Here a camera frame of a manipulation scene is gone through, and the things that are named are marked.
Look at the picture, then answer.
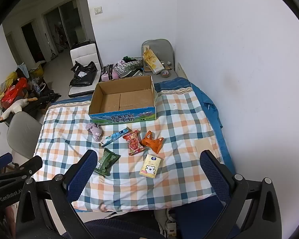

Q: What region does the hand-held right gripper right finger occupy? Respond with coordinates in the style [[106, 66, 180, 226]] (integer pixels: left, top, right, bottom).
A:
[[200, 150, 282, 239]]

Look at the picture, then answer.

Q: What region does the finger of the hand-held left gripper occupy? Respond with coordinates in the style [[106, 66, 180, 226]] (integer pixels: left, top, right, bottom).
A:
[[0, 156, 43, 180], [0, 153, 13, 173]]

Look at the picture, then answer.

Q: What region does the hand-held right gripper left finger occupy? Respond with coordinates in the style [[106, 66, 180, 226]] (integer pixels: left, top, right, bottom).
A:
[[15, 150, 98, 239]]

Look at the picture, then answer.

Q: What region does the person's left hand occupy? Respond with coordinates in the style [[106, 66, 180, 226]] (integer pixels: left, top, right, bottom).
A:
[[4, 204, 17, 232]]

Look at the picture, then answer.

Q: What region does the green snack packet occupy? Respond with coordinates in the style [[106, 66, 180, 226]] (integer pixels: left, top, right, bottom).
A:
[[94, 148, 121, 178]]

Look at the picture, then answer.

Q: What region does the grey plastic chair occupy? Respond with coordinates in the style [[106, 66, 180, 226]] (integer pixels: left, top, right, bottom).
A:
[[7, 111, 43, 160]]

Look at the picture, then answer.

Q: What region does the pink crumpled sock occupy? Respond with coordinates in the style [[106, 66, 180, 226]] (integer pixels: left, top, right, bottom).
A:
[[86, 122, 103, 142]]

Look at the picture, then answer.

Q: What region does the blue long snack packet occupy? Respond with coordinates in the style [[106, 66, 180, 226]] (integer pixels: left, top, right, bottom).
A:
[[101, 127, 132, 147]]

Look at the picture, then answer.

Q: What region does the checked blanket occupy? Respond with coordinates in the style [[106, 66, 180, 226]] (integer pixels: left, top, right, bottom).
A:
[[31, 80, 233, 213]]

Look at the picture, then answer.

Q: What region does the white goose plush toy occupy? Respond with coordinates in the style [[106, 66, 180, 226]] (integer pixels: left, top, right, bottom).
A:
[[0, 98, 38, 121]]

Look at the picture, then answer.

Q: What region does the red snack packet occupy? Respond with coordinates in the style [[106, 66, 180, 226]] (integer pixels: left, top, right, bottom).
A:
[[122, 129, 145, 156]]

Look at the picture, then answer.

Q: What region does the yellow tissue pack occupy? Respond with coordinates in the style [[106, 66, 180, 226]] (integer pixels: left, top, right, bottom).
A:
[[139, 154, 163, 179]]

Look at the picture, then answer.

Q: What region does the person's dark trouser leg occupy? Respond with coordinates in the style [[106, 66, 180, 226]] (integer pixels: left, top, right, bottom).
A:
[[62, 218, 165, 239]]

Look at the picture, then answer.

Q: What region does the red plastic bag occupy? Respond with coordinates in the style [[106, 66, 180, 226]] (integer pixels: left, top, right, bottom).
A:
[[1, 78, 30, 109]]

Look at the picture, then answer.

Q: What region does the yellow plastic bag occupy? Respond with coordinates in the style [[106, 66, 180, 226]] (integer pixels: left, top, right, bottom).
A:
[[0, 72, 18, 105]]

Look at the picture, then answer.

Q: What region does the orange snack packet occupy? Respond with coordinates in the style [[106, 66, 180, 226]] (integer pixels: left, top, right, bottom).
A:
[[141, 131, 164, 154]]

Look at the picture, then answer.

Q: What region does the printed cardboard box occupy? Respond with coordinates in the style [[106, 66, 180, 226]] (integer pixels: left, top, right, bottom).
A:
[[88, 75, 158, 125]]

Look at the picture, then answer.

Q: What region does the black plastic bag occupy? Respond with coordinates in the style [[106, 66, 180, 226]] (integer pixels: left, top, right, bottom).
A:
[[69, 61, 98, 87]]

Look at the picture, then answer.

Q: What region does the pink suitcase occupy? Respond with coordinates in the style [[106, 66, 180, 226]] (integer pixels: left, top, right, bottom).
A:
[[100, 64, 120, 82]]

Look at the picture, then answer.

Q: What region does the black white patterned bag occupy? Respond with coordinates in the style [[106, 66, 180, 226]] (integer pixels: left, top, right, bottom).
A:
[[112, 57, 144, 77]]

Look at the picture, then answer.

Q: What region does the white lounge chair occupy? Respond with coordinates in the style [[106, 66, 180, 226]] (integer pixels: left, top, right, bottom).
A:
[[68, 43, 101, 98]]

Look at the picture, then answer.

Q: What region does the yellow snack bag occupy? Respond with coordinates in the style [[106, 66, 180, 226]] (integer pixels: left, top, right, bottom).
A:
[[143, 48, 165, 75]]

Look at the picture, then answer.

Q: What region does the grey padded chair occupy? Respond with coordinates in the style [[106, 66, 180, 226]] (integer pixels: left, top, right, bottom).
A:
[[142, 39, 176, 78]]

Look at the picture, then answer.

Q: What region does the glass sliding door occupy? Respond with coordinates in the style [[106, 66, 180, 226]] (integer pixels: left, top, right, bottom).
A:
[[42, 0, 88, 55]]

